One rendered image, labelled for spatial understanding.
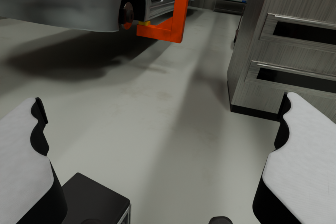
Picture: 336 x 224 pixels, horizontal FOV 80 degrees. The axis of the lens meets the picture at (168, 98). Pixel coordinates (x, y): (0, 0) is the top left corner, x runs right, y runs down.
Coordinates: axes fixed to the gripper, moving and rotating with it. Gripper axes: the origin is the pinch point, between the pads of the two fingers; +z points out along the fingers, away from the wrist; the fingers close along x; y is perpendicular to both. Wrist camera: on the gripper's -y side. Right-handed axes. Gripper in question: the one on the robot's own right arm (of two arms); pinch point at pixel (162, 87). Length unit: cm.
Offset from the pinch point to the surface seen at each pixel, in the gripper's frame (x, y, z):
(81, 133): -80, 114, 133
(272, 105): 117, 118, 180
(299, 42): 124, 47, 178
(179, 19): 18, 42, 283
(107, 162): -49, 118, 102
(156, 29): -16, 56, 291
